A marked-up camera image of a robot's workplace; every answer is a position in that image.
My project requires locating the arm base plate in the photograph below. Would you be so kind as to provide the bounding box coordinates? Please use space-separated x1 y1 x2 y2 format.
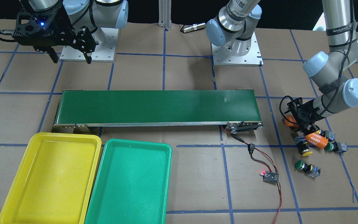
211 33 264 66
60 27 120 63

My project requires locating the aluminium frame post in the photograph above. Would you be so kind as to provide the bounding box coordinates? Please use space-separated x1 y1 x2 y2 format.
158 0 172 29

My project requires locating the yellow push button switch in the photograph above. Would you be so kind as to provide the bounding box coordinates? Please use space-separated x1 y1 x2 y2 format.
294 136 313 156

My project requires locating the green conveyor belt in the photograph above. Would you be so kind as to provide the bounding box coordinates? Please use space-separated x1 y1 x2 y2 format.
54 89 263 133

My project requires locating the orange cylinder marked 4680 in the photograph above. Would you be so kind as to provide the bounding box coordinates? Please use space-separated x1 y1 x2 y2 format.
305 132 331 150

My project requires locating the black sensor circuit board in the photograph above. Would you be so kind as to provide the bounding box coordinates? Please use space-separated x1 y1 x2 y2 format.
260 171 279 184

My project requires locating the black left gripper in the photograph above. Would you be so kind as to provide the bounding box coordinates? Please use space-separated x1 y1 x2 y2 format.
287 97 321 136

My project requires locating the plain orange cylinder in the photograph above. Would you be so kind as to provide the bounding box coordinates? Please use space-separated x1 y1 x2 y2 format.
284 115 299 128

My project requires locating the green push button switch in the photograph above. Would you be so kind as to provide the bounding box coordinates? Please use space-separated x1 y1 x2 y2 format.
294 160 321 178

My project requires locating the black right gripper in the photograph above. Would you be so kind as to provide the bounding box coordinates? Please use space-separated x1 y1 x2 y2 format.
13 7 96 64

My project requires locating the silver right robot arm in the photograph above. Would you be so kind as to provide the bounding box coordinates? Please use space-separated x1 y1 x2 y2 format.
11 0 129 64

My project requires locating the green plastic tray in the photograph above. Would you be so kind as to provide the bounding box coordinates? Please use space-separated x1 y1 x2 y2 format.
85 139 172 224

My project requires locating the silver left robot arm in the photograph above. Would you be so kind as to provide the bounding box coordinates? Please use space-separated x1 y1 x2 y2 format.
206 0 358 135

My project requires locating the yellow plastic tray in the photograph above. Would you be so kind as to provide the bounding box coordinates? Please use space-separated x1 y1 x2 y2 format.
0 132 101 224

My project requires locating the red black power cable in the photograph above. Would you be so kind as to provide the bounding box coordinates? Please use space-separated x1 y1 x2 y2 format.
219 125 283 224

